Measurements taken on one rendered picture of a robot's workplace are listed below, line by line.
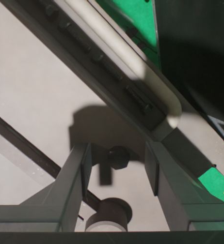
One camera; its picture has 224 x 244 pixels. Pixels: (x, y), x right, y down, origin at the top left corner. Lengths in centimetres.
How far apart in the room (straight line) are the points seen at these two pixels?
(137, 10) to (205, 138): 136
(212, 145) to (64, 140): 26
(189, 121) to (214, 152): 7
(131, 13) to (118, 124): 146
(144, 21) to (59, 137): 147
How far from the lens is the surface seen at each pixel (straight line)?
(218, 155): 36
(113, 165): 16
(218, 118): 46
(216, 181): 208
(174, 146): 32
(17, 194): 21
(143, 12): 160
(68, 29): 28
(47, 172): 17
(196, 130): 33
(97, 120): 16
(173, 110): 28
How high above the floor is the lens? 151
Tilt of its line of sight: 75 degrees down
